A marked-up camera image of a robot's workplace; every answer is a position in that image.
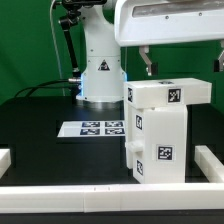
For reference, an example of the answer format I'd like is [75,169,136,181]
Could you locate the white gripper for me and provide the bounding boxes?
[114,0,224,76]

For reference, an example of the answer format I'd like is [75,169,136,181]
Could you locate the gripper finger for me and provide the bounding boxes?
[214,40,224,72]

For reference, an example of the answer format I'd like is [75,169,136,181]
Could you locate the white cabinet top block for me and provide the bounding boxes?
[124,78,212,109]

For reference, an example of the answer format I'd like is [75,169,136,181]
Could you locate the white cabinet body box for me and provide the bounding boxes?
[124,103,189,185]

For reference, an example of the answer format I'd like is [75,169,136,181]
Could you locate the white cabinet door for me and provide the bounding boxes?
[124,101,133,169]
[131,106,145,184]

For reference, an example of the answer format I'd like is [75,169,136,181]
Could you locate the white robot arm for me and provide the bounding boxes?
[78,0,224,103]

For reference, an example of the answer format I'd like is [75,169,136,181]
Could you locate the white U-shaped obstacle fence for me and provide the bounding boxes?
[0,145,224,214]

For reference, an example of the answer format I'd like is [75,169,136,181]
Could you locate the grey cable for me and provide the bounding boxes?
[49,0,66,98]

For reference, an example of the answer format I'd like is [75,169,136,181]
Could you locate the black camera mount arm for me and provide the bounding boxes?
[54,0,108,79]

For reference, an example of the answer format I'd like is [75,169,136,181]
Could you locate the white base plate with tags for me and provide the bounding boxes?
[58,120,125,137]

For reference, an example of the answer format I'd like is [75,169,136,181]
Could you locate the black cables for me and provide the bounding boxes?
[13,78,83,98]

